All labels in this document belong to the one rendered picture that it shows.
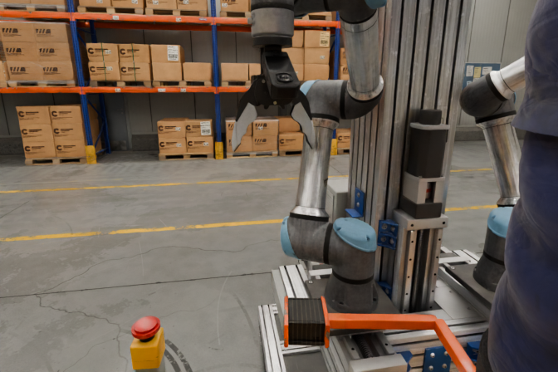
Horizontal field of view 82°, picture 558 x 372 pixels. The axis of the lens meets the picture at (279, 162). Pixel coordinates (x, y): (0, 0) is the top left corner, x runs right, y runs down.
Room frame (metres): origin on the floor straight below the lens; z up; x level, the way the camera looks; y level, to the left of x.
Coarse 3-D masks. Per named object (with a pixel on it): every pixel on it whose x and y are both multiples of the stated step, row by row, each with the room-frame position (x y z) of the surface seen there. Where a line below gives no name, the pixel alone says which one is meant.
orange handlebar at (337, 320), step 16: (336, 320) 0.53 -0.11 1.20; (352, 320) 0.53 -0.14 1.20; (368, 320) 0.53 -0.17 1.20; (384, 320) 0.53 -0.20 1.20; (400, 320) 0.53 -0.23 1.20; (416, 320) 0.53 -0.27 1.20; (432, 320) 0.53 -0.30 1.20; (448, 336) 0.49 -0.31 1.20; (448, 352) 0.47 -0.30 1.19; (464, 352) 0.45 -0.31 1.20; (464, 368) 0.42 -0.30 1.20
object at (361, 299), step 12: (336, 276) 0.79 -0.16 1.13; (372, 276) 0.78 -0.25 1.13; (336, 288) 0.78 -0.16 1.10; (348, 288) 0.76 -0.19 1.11; (360, 288) 0.76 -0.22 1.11; (372, 288) 0.77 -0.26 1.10; (336, 300) 0.77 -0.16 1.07; (348, 300) 0.75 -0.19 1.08; (360, 300) 0.75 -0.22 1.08; (372, 300) 0.76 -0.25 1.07; (348, 312) 0.74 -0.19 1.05; (360, 312) 0.74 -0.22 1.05; (372, 312) 0.75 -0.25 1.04
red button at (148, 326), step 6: (144, 318) 0.73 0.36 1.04; (150, 318) 0.73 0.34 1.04; (156, 318) 0.73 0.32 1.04; (138, 324) 0.71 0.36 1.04; (144, 324) 0.71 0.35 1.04; (150, 324) 0.71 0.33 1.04; (156, 324) 0.71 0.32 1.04; (132, 330) 0.69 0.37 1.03; (138, 330) 0.69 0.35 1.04; (144, 330) 0.69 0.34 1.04; (150, 330) 0.69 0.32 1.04; (156, 330) 0.70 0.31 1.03; (138, 336) 0.68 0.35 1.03; (144, 336) 0.68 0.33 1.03; (150, 336) 0.68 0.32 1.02
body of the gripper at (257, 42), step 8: (256, 40) 0.58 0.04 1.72; (264, 40) 0.57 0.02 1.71; (272, 40) 0.57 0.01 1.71; (280, 40) 0.57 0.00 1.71; (288, 40) 0.58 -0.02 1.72; (264, 48) 0.60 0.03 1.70; (272, 48) 0.59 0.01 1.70; (280, 48) 0.59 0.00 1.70; (256, 80) 0.57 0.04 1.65; (264, 80) 0.57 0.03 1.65; (256, 88) 0.57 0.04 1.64; (264, 88) 0.57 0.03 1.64; (256, 96) 0.57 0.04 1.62; (264, 96) 0.57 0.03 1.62; (256, 104) 0.61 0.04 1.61; (264, 104) 0.57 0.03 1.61; (272, 104) 0.57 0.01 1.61; (280, 104) 0.58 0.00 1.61
